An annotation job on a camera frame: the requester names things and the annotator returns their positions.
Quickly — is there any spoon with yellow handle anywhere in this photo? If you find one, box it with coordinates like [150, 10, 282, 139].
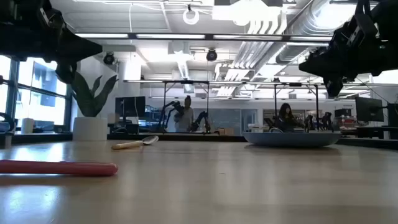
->
[111, 135, 159, 151]

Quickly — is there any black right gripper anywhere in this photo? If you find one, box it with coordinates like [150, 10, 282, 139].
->
[298, 0, 382, 98]

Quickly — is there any black aluminium table frame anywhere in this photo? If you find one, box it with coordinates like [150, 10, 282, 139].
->
[0, 132, 398, 151]

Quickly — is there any green potted plant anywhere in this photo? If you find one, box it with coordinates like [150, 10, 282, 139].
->
[70, 72, 119, 118]

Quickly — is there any black workstation frame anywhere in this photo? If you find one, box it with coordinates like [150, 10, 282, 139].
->
[273, 82, 320, 131]
[162, 80, 210, 134]

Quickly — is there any black computer monitor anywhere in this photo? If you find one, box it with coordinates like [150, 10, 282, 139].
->
[355, 96, 385, 123]
[114, 96, 146, 118]

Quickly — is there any dark window frame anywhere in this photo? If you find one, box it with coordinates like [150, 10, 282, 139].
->
[0, 55, 74, 133]

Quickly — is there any silver ventilation duct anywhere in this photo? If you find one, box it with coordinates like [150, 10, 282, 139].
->
[275, 0, 352, 65]

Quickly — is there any person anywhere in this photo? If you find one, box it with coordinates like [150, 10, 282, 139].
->
[174, 95, 195, 133]
[275, 103, 301, 133]

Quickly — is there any long linear ceiling light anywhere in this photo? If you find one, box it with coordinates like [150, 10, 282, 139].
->
[74, 32, 333, 42]

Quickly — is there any blue round plate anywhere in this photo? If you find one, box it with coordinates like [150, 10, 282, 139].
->
[242, 131, 342, 148]

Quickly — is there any white cylinder container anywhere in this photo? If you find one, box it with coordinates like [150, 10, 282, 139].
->
[21, 118, 34, 134]

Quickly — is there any fork with red handle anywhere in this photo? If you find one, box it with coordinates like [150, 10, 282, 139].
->
[0, 159, 119, 177]

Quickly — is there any white plant pot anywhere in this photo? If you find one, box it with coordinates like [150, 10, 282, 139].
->
[72, 116, 108, 142]

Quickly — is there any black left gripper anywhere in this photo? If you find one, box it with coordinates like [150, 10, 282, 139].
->
[18, 0, 103, 84]

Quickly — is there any white ring ceiling lamp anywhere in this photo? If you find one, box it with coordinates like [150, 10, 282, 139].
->
[182, 8, 200, 26]

